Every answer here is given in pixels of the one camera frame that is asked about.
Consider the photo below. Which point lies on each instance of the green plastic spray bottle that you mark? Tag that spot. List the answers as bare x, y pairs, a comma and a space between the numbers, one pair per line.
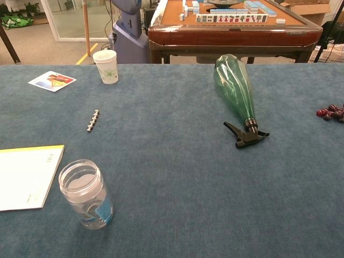
233, 86

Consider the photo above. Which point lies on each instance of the purple robot base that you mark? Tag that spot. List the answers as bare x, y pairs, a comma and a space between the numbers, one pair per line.
129, 35

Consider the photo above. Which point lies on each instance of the white paper cup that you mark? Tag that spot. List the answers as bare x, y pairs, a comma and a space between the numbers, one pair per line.
107, 70

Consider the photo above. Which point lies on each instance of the wooden mahjong table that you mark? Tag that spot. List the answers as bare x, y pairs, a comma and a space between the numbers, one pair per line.
228, 36

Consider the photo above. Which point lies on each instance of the clear jar with blue label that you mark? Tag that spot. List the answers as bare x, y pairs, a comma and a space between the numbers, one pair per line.
86, 199

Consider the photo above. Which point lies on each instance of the standing white mahjong tile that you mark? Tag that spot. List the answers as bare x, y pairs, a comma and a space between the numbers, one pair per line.
182, 17

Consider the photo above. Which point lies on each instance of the row of face-up mahjong tiles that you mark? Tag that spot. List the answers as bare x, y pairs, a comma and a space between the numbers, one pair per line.
231, 18

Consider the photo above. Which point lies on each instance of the colourful printed card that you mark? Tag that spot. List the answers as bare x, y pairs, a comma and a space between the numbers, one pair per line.
52, 82

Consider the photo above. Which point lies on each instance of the row of blue-backed mahjong tiles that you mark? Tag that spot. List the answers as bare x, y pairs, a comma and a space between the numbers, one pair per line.
225, 11

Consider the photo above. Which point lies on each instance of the wooden pole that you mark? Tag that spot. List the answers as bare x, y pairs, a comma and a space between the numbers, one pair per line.
86, 27

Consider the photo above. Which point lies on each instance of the black round dish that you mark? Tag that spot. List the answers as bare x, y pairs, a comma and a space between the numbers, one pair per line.
224, 2

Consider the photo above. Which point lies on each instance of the stack of blue-backed mahjong tiles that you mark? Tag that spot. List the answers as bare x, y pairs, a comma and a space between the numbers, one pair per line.
259, 8

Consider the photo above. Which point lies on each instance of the white framed glass door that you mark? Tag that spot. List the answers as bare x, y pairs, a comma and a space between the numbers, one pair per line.
56, 32

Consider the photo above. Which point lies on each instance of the single white mahjong tile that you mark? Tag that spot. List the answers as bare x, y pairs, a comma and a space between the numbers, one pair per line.
280, 21

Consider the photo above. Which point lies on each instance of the white notebook with yellow edge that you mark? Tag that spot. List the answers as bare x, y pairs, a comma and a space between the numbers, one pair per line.
24, 177

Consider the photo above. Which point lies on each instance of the cluster of dark red beads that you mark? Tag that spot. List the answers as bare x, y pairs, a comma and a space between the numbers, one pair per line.
333, 113

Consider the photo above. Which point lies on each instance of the white plastic crate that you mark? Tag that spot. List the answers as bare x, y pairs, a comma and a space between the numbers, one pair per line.
334, 55

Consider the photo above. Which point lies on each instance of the black tripod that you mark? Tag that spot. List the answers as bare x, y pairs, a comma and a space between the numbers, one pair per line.
326, 35

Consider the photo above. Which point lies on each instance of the dark slanted table leg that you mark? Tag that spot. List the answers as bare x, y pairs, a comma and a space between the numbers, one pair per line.
9, 45

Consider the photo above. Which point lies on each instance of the cardboard box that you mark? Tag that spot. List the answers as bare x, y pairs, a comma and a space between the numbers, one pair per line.
314, 12

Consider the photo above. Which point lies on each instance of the potted green plants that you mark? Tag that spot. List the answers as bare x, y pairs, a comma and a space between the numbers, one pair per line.
29, 9

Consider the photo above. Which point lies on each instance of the green bag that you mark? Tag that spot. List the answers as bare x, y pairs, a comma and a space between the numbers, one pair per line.
16, 22

